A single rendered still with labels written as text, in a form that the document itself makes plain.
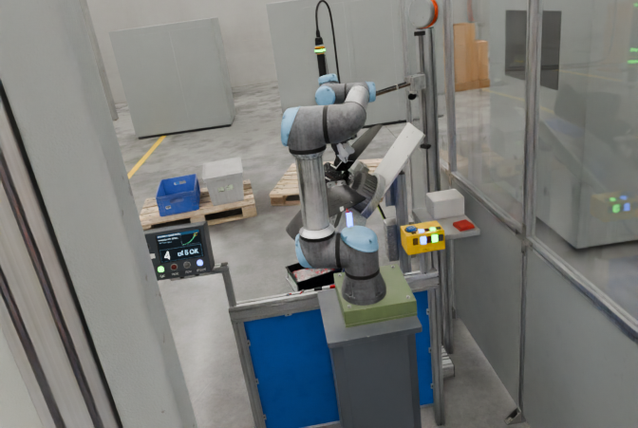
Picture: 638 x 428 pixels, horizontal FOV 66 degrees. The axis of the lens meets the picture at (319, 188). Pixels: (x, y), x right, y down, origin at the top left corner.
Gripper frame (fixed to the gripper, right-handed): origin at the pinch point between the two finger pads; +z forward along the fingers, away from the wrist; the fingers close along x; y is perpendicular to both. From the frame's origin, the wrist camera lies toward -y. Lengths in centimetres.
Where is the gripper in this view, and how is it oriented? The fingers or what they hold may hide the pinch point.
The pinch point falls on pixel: (344, 159)
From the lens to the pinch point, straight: 205.5
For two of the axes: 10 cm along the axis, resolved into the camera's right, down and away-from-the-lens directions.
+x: 6.7, -4.1, 6.1
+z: 2.5, 9.1, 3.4
